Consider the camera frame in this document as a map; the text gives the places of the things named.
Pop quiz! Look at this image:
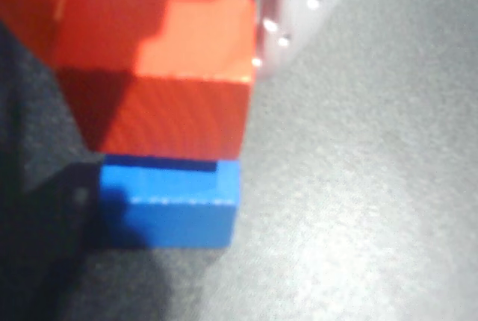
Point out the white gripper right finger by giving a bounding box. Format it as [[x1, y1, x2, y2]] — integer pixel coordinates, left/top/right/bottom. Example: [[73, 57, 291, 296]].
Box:
[[255, 0, 360, 81]]

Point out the red wooden cube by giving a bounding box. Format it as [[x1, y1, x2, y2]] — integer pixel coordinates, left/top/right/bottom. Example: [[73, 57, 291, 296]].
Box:
[[52, 0, 259, 161]]

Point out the blue wooden cube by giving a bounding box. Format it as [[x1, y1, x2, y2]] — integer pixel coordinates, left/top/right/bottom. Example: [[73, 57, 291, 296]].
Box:
[[99, 155, 242, 250]]

